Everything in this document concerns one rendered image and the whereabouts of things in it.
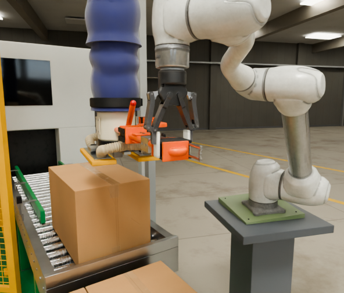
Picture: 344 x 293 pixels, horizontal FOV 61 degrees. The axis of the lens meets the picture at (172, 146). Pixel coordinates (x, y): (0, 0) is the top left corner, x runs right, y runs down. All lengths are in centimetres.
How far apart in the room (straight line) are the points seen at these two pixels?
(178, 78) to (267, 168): 95
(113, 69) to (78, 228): 76
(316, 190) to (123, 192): 93
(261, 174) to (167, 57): 99
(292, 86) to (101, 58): 74
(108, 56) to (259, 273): 131
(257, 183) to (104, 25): 105
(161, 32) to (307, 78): 59
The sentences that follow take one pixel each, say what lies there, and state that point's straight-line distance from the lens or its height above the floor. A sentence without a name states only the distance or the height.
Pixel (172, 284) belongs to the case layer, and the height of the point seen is 54.
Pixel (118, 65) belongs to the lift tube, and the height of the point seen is 150.
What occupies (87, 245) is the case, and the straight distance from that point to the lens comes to 156.
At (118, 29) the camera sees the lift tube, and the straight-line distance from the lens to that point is 127.
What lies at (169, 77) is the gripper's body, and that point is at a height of 143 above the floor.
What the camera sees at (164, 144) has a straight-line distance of 74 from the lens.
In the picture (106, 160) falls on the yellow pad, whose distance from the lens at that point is 120.
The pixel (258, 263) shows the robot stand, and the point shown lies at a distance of 171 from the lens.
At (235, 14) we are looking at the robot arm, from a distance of 67.
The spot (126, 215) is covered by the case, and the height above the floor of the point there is 77.
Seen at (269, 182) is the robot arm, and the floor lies 95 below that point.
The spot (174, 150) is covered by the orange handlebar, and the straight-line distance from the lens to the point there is 74.
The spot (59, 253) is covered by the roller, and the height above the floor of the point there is 54.
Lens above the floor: 137
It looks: 9 degrees down
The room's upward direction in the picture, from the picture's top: straight up
